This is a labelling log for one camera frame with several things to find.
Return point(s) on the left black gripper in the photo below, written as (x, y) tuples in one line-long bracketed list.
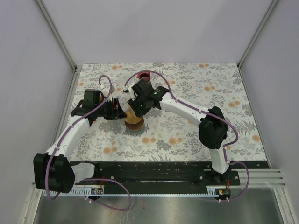
[(117, 113)]

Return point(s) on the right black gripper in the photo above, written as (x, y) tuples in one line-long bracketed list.
[(133, 105)]

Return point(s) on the brown paper coffee filter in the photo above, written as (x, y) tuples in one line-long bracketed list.
[(131, 117)]

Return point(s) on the clear glass server pitcher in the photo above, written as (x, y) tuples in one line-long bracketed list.
[(137, 131)]

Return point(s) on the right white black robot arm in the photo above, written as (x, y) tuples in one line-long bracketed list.
[(212, 127)]

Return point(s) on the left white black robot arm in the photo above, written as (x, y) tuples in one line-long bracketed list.
[(52, 169)]

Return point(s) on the grey carafe with red rim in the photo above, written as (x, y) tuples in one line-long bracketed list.
[(146, 76)]

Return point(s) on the floral patterned table mat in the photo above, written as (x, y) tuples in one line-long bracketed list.
[(166, 136)]

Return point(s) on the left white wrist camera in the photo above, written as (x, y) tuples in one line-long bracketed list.
[(105, 89)]

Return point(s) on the white slotted cable duct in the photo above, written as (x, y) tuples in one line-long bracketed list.
[(128, 191)]

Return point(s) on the aluminium frame rail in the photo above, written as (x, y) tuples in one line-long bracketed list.
[(261, 177)]

